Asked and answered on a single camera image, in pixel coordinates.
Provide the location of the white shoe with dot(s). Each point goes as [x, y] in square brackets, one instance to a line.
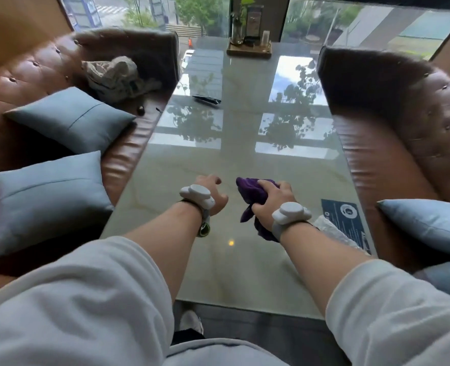
[191, 322]

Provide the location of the black table sign stand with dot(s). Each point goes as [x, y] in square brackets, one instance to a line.
[254, 24]

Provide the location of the small white holder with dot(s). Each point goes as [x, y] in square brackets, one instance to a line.
[265, 38]

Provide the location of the person's right forearm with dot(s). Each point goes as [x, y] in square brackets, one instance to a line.
[316, 259]

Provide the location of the person's right hand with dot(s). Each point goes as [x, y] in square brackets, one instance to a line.
[280, 194]

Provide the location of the dark blue table card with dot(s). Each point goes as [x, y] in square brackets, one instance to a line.
[343, 217]

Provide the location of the blue grey cushion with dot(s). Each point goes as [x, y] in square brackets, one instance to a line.
[446, 280]
[45, 201]
[431, 224]
[72, 118]

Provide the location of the green black wristwatch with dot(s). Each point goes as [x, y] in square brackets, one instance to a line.
[205, 226]

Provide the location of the person's left forearm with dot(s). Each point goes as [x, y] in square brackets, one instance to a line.
[167, 240]

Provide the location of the green plant in glass vase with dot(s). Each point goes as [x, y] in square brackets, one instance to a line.
[237, 30]

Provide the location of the white wrist tracker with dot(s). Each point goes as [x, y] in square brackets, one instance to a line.
[290, 214]
[198, 195]

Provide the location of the person's right fingers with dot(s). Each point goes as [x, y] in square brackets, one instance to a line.
[284, 186]

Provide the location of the person's left hand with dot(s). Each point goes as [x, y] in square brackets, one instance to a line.
[219, 201]

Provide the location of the person's left thumb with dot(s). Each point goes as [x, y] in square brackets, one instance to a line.
[221, 203]

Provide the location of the purple cleaning cloth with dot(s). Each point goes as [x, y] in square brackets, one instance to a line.
[247, 188]

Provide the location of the wooden tray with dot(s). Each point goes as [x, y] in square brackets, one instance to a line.
[249, 51]

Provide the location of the brown tufted leather sofa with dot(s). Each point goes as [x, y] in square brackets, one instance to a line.
[26, 72]
[381, 148]

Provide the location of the black trousers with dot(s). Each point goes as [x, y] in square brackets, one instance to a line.
[186, 336]

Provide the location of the black remote control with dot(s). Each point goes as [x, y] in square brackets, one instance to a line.
[206, 100]

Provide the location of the light grey sweatshirt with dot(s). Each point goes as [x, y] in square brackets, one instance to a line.
[76, 301]

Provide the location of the crumpled white printed bag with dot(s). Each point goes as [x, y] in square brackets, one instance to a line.
[114, 78]

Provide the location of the white car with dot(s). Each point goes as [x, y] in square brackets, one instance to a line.
[187, 57]

